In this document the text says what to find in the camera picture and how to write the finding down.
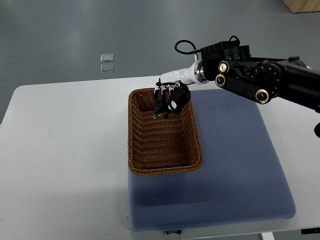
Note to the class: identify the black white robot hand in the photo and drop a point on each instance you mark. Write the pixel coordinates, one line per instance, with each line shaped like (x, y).
(174, 85)

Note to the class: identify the dark toy crocodile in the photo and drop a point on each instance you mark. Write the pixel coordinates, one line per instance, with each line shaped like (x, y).
(167, 107)

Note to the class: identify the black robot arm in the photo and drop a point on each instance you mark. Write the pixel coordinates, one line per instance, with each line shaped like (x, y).
(259, 79)

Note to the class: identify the brown wicker basket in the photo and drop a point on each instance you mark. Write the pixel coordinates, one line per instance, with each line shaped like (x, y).
(158, 146)

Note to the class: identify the upper metal floor plate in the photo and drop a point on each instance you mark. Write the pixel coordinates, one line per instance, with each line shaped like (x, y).
(106, 57)

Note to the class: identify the blue-grey foam cushion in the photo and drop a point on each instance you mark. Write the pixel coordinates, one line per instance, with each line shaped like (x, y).
(241, 178)

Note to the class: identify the wooden box corner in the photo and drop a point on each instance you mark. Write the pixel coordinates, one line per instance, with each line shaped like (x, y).
(302, 6)

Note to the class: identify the black label tag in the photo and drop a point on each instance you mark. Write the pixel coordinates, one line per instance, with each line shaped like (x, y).
(168, 232)

